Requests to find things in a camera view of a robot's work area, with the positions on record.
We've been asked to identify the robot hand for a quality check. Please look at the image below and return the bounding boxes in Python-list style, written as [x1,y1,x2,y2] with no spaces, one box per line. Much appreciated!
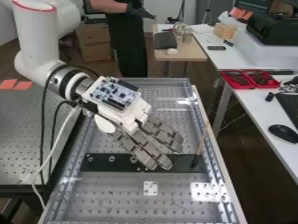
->
[81,75,185,171]

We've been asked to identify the black plate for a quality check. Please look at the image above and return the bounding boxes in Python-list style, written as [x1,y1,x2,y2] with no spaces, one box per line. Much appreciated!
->
[80,152,209,174]

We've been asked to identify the person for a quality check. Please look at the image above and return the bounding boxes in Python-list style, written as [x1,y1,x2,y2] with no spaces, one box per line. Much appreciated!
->
[82,0,157,79]

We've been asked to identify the thin stick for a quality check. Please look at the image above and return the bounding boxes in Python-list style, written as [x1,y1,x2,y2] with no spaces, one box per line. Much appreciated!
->
[190,114,213,168]

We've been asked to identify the wooden desk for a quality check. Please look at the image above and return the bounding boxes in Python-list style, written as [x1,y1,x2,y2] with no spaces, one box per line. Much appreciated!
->
[152,23,209,78]

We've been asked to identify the small white box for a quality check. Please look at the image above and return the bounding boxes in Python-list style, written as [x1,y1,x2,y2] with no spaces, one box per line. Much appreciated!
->
[141,180,160,197]

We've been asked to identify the clear box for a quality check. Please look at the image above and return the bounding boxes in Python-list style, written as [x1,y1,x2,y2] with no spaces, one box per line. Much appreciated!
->
[38,77,249,224]

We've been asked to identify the white desk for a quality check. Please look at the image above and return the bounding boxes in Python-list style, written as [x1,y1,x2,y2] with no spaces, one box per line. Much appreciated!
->
[211,73,298,186]
[190,23,298,73]

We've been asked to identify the small cardboard box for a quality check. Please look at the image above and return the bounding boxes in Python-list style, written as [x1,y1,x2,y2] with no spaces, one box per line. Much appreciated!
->
[213,22,239,40]

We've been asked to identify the black computer mouse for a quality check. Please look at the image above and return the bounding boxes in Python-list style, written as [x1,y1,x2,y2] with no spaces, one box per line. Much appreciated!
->
[267,124,298,145]

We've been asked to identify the black keyboard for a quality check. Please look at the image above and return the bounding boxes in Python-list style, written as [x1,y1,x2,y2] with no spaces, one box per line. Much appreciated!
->
[273,92,298,132]

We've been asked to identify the large black box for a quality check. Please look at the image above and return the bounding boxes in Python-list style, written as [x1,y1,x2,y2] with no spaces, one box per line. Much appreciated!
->
[245,9,298,46]

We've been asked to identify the white cable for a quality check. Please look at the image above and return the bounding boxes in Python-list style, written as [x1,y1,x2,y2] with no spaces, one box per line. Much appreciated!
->
[29,104,84,209]

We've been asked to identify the black cable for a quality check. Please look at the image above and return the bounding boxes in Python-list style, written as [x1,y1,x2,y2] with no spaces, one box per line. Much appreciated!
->
[46,99,78,176]
[38,74,53,186]

